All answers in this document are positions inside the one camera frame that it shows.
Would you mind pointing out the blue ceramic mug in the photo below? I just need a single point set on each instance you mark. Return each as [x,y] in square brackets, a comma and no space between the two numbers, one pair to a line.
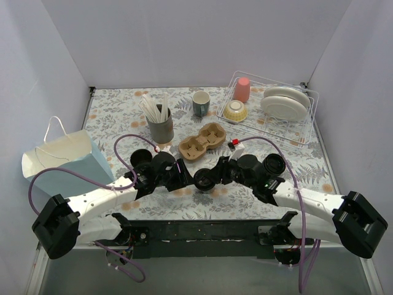
[201,102]

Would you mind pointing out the yellow patterned bowl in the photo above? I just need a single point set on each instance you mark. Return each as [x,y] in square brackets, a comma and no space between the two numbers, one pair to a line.
[235,110]

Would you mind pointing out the dark takeout coffee cup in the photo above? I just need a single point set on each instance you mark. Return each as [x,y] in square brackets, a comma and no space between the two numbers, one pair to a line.
[206,191]

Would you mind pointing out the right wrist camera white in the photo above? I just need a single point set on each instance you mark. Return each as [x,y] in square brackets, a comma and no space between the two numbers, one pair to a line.
[237,149]

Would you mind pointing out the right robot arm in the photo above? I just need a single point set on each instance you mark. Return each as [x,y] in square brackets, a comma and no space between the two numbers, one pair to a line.
[349,220]

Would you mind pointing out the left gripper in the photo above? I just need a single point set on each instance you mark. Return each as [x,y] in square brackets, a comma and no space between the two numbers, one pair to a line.
[181,174]

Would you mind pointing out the white plate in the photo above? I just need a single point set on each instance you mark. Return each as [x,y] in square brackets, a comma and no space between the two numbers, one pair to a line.
[289,92]
[283,108]

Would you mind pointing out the pink plastic cup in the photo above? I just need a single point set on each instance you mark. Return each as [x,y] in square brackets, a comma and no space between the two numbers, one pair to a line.
[242,90]

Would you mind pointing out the brown cardboard cup carrier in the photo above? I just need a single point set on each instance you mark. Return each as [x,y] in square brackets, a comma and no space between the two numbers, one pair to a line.
[210,136]

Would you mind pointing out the white wire dish rack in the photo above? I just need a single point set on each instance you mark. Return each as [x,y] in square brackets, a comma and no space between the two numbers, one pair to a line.
[296,133]

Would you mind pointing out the white plate front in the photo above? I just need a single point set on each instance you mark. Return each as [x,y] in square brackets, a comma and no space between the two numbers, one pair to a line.
[283,108]

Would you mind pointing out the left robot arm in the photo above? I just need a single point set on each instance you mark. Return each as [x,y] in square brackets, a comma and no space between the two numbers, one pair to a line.
[64,223]

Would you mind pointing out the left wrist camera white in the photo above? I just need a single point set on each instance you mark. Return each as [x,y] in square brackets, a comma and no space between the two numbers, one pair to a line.
[165,148]

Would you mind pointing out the grey straw holder cup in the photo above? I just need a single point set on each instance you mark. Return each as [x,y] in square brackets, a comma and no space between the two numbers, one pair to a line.
[162,132]

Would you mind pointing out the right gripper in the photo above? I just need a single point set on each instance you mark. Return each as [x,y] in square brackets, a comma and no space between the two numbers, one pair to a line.
[223,168]

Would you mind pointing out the black coffee cup lid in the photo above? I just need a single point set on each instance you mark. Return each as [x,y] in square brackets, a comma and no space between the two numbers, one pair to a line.
[201,179]

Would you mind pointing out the white blue paper bag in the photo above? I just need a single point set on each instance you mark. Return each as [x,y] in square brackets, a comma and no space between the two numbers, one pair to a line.
[73,151]

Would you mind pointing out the white plate back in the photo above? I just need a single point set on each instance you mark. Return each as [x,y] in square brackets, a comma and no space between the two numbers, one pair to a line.
[289,92]

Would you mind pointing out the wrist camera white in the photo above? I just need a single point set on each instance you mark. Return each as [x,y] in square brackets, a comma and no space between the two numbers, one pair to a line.
[165,148]
[237,149]

